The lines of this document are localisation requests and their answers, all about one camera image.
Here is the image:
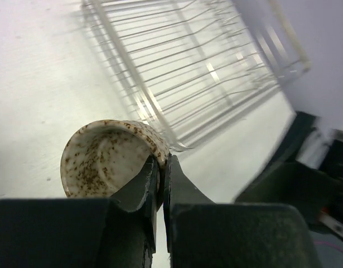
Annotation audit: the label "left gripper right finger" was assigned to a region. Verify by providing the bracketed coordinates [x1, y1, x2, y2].
[163, 155, 321, 267]

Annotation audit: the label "small woven-pattern glass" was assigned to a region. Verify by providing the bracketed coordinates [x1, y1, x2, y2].
[60, 119, 170, 207]

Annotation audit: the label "metal wire dish rack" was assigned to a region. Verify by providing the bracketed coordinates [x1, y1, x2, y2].
[81, 1, 311, 151]

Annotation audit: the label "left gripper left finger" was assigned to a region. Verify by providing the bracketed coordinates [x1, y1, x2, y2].
[0, 156, 159, 267]

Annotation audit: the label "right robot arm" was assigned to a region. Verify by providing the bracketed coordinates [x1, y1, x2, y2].
[235, 112, 343, 241]

